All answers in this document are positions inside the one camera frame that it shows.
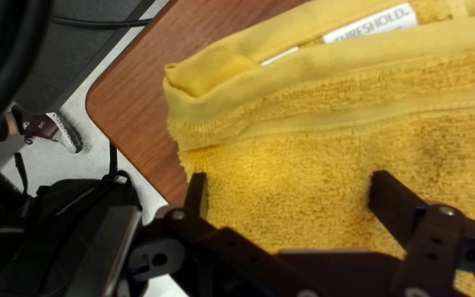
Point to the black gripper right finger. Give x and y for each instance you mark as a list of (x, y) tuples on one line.
[(398, 208)]

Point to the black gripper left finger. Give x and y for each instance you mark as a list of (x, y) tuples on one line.
[(195, 202)]

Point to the yellow towel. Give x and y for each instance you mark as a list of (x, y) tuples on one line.
[(291, 118)]

